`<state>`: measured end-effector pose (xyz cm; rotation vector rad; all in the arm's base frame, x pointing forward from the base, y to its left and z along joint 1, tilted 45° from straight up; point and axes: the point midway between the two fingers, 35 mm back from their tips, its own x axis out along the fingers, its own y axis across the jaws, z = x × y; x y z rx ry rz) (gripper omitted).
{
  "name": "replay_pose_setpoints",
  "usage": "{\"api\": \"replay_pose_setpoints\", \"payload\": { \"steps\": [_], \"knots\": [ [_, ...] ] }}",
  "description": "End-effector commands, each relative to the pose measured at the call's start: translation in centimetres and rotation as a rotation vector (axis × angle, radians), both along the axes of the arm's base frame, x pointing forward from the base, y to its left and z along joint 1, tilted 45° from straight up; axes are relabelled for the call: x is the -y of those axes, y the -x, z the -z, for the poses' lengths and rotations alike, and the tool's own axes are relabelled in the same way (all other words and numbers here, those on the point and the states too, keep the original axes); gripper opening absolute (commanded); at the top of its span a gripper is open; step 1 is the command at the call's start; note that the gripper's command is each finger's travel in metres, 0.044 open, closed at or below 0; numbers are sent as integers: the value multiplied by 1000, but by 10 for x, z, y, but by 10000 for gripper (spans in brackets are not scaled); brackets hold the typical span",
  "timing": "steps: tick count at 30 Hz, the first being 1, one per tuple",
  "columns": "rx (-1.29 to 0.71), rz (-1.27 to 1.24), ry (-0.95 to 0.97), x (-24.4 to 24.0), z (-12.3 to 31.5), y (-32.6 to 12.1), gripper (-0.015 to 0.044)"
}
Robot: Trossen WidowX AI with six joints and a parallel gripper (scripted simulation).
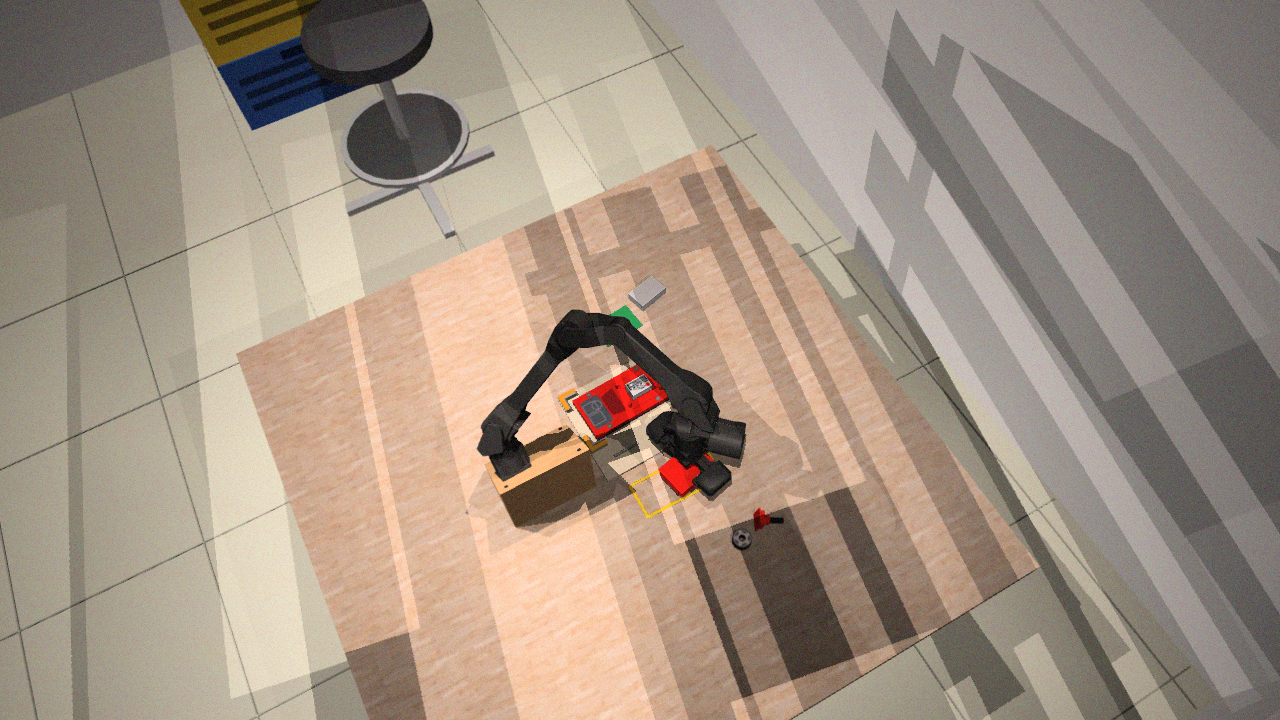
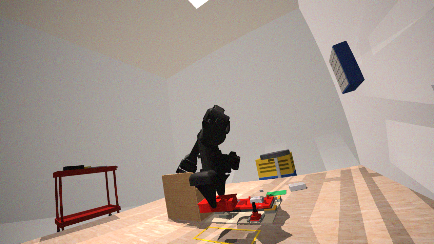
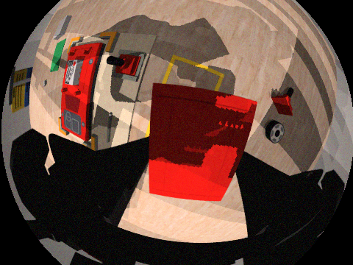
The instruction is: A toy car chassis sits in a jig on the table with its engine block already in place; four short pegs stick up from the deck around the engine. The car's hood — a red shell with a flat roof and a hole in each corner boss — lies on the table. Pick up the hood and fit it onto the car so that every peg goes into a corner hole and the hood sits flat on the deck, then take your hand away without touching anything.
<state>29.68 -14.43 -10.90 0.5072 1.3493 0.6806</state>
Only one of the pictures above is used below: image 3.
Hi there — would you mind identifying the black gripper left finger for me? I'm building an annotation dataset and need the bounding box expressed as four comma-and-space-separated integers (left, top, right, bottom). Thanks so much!
48, 133, 149, 226

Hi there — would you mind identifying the yellow rectangular outline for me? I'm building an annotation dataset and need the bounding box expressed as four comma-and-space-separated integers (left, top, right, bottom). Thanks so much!
144, 55, 224, 138

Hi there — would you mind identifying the black toy car wheel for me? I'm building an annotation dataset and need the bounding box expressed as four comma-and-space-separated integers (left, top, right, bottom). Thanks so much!
265, 121, 285, 144

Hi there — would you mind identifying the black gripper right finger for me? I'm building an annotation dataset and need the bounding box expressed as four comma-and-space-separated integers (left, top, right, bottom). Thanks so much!
235, 151, 323, 238

